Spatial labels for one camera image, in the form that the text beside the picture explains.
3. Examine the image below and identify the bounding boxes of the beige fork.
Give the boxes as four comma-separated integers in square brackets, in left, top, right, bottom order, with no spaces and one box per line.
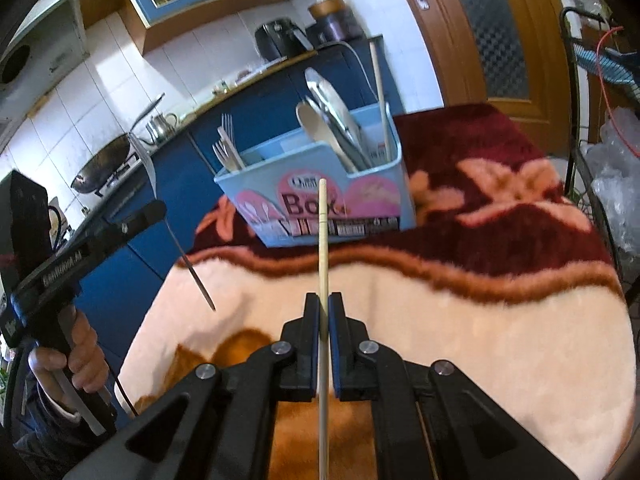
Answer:
[223,135,247,171]

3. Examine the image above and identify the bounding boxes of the black air fryer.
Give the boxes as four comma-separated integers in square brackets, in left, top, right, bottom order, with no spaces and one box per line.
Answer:
[254,19,313,61]

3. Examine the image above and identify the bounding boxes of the white power cable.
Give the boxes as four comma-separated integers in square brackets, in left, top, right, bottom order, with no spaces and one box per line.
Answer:
[332,42,381,106]

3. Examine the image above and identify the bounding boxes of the purple rice cooker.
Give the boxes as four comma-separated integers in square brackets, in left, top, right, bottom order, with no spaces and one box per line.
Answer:
[311,10,366,46]

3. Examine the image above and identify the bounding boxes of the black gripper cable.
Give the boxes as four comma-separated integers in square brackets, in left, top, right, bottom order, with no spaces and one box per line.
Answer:
[107,365,139,417]

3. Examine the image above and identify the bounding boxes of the wooden door with glass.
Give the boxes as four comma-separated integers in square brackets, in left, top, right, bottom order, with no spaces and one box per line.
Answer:
[387,0,568,156]

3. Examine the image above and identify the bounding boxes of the blue utensil holder box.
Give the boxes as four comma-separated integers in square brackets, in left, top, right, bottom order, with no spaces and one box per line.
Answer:
[214,102,417,248]

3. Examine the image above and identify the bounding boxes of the person's left forearm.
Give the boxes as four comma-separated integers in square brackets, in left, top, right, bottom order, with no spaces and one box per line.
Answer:
[0,360,121,480]

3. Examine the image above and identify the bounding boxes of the black wok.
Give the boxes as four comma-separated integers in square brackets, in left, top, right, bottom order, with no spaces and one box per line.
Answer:
[70,92,166,196]

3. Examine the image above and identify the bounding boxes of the small steel fork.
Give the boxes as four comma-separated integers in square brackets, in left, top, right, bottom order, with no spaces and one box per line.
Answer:
[129,132,217,312]

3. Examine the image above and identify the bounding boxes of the person's left hand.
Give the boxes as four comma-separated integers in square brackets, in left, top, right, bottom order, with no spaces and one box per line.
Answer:
[27,309,112,403]

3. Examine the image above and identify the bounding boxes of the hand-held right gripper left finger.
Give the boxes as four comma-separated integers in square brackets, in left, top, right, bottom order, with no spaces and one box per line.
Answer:
[60,292,323,480]

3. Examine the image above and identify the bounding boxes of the clear plastic bags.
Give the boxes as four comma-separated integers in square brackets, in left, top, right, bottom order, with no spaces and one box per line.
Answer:
[582,107,640,281]

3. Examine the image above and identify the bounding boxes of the white plastic spoon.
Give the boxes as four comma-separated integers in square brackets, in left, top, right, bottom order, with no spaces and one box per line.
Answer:
[296,101,351,173]

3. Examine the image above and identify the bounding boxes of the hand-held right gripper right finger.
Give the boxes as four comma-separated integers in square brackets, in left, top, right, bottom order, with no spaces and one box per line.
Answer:
[327,292,581,480]

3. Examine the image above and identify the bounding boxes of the blue kitchen base cabinet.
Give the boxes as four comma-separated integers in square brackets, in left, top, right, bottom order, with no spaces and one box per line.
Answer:
[50,35,406,361]

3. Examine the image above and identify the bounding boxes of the brown pot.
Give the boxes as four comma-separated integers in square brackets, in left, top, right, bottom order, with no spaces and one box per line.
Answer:
[306,0,347,21]

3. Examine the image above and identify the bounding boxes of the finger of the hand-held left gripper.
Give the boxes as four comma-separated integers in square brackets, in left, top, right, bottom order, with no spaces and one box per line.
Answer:
[99,199,168,255]

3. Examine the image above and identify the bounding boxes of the black wire rack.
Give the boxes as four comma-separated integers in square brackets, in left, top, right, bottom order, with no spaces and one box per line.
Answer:
[559,6,640,311]

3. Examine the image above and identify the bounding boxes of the red and cream plush blanket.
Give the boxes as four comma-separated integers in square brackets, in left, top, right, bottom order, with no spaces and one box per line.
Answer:
[117,102,633,480]

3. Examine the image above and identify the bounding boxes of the blue plastic basket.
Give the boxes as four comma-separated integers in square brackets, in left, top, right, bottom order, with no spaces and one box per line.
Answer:
[575,42,640,93]

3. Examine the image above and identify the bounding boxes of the red cord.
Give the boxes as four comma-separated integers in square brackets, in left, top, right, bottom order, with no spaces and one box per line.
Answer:
[597,25,640,158]

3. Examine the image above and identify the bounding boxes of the wooden chopstick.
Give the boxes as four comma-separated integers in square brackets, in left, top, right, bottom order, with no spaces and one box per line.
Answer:
[316,178,332,480]
[369,40,393,161]

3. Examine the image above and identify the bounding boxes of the steel kettle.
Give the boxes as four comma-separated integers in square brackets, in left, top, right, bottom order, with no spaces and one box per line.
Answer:
[137,112,179,146]

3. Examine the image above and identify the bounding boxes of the range hood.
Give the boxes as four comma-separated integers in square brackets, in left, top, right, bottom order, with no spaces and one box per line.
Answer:
[0,0,86,126]

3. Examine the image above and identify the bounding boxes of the gas stove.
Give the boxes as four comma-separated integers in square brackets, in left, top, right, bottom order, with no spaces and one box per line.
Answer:
[95,152,143,198]

